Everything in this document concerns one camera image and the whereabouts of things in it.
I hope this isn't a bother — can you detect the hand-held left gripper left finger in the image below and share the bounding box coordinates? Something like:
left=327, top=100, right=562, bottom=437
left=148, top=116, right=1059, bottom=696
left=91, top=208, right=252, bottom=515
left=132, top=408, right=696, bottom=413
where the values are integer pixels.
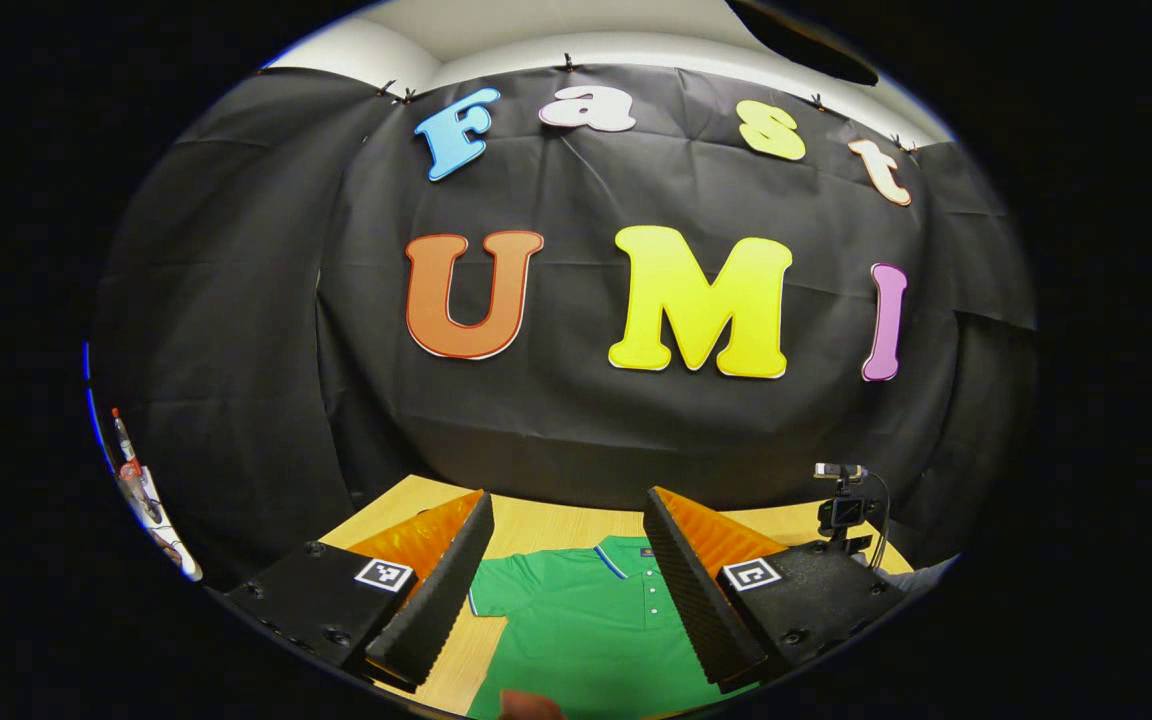
left=224, top=488, right=495, bottom=693

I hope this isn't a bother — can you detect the small camera on tripod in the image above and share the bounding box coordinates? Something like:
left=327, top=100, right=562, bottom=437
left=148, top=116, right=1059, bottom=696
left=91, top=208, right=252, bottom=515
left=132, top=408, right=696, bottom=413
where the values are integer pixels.
left=814, top=462, right=892, bottom=571

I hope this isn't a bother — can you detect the black backdrop cloth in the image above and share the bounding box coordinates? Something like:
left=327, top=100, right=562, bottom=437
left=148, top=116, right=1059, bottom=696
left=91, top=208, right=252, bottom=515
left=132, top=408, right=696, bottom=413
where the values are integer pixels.
left=91, top=62, right=1037, bottom=591

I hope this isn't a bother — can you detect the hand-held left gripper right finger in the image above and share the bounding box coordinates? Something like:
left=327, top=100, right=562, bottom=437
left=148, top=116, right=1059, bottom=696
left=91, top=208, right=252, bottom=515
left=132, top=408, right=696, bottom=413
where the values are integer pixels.
left=642, top=486, right=909, bottom=693

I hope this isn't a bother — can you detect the green polo T-shirt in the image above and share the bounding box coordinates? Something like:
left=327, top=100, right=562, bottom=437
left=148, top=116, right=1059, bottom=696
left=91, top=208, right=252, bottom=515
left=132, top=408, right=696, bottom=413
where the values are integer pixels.
left=464, top=536, right=737, bottom=720

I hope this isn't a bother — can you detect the white and red equipment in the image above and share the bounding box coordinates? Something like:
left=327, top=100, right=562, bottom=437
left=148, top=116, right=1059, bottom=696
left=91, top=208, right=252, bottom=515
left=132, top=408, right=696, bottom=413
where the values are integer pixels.
left=111, top=407, right=205, bottom=583

